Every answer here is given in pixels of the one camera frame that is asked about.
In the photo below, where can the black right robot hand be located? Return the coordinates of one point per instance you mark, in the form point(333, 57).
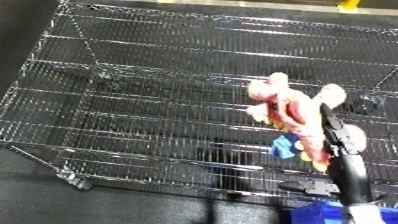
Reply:
point(349, 176)

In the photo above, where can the pink plush toy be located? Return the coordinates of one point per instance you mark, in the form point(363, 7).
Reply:
point(290, 110)

